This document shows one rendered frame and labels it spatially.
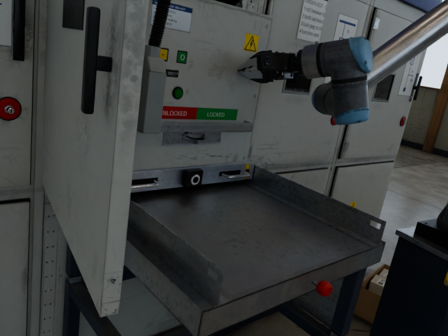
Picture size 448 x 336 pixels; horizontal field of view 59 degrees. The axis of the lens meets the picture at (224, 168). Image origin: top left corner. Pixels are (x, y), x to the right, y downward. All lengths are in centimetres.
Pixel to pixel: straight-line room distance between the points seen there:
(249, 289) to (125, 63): 46
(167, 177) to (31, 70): 44
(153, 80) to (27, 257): 64
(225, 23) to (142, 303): 103
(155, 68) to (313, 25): 93
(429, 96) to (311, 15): 781
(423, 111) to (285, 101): 786
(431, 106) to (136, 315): 839
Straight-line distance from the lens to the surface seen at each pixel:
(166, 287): 78
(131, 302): 157
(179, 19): 109
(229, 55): 121
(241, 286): 79
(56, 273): 136
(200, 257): 73
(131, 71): 55
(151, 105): 94
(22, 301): 135
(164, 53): 107
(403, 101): 253
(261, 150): 164
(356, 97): 108
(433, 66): 956
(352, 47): 107
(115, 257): 63
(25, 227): 124
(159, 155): 112
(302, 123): 179
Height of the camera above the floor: 126
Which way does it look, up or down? 16 degrees down
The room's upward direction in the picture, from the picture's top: 9 degrees clockwise
